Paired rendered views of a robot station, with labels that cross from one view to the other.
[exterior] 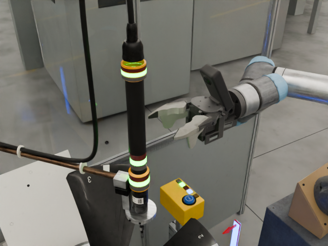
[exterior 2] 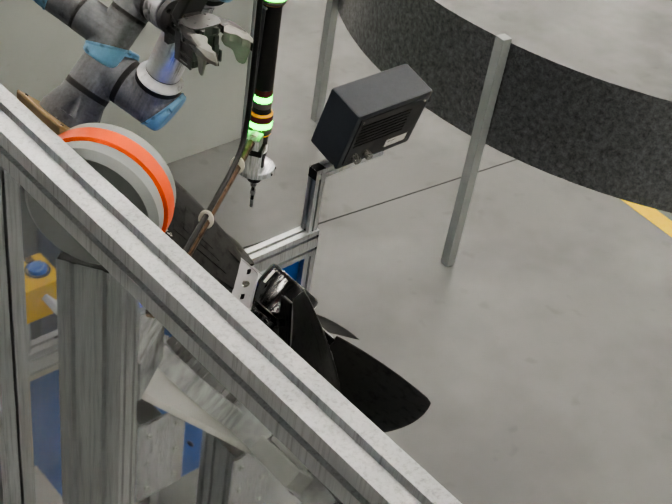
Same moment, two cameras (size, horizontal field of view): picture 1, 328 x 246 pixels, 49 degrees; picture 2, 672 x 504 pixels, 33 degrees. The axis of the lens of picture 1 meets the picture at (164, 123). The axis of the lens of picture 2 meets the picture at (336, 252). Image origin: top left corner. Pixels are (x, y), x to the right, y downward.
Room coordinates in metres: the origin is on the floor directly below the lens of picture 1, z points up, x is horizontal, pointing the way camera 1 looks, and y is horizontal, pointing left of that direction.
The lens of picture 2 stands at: (0.75, 1.76, 2.63)
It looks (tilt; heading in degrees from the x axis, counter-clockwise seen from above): 38 degrees down; 258
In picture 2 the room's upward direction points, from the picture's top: 10 degrees clockwise
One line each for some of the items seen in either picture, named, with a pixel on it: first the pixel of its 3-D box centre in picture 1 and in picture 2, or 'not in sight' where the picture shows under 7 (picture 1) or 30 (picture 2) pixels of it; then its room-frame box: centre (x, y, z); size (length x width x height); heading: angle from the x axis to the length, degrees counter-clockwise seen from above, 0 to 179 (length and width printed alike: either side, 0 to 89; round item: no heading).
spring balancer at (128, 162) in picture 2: not in sight; (102, 194); (0.80, 0.73, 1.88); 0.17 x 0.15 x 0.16; 126
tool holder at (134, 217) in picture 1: (135, 195); (256, 150); (0.57, 0.06, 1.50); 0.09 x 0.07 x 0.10; 71
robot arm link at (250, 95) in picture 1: (239, 100); (164, 10); (0.74, -0.18, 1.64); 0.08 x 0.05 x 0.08; 34
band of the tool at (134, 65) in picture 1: (133, 70); not in sight; (0.56, 0.05, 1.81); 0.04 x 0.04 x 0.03
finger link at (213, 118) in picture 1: (205, 118); (223, 29); (0.63, -0.09, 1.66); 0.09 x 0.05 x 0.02; 146
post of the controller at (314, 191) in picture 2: not in sight; (313, 198); (0.34, -0.55, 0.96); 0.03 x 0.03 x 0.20; 36
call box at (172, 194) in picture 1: (181, 202); not in sight; (1.01, -0.07, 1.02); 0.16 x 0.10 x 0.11; 36
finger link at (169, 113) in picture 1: (167, 117); (203, 60); (0.67, -0.01, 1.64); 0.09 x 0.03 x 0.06; 103
